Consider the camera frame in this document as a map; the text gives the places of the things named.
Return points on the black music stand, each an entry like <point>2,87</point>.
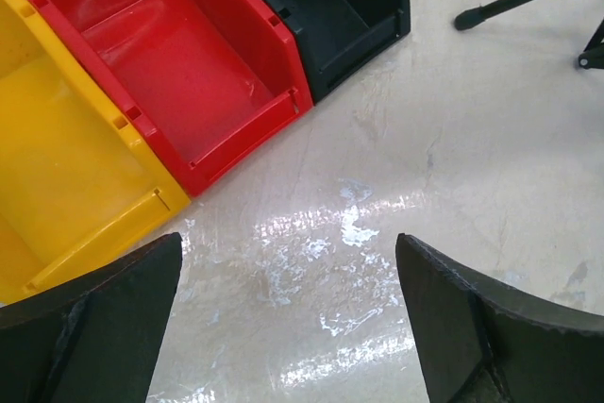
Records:
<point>590,58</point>

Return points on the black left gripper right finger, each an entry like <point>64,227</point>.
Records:
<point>481,340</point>

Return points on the yellow plastic bin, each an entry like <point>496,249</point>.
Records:
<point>79,184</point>

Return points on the red plastic bin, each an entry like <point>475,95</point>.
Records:
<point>205,82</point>

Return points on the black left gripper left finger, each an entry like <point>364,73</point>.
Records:
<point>95,338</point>

